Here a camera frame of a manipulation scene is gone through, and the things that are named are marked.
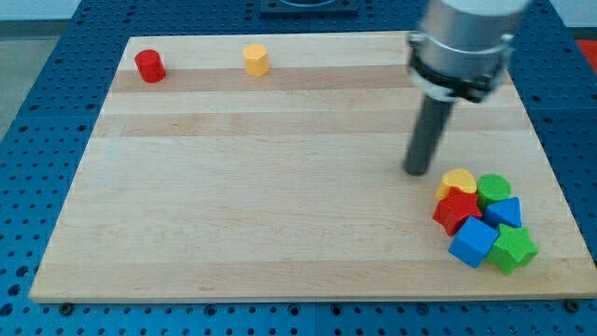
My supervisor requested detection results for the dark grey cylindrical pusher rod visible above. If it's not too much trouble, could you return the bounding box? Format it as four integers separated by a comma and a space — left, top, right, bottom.
403, 95, 454, 176

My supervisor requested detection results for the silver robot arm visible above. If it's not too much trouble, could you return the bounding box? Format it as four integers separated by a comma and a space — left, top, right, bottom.
403, 0, 530, 176

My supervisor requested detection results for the yellow hexagon block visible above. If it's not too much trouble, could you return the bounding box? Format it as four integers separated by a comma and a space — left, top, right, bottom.
242, 44, 270, 77

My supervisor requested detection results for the yellow heart block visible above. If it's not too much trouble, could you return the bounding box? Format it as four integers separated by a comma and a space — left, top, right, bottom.
436, 168, 478, 201

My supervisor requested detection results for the green cylinder block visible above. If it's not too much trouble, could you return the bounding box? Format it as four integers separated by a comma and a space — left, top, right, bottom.
477, 174, 511, 210

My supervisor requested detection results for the red star block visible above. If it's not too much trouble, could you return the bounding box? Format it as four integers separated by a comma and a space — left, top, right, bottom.
433, 187, 482, 236

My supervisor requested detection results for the blue triangle block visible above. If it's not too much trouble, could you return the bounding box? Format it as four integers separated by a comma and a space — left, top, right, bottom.
482, 197, 522, 228

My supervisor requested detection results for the blue cube block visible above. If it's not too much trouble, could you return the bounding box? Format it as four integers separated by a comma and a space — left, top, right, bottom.
448, 217, 499, 268

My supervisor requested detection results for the green star block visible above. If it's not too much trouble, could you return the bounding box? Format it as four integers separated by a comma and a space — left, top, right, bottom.
485, 224, 540, 276

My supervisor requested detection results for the light wooden board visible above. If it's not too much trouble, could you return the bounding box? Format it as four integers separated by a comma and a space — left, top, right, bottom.
29, 32, 596, 303

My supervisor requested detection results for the red cylinder block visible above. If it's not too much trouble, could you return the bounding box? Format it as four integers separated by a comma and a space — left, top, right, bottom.
134, 49, 166, 83

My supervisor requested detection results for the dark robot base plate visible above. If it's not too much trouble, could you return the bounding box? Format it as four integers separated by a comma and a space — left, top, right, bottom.
257, 0, 359, 16

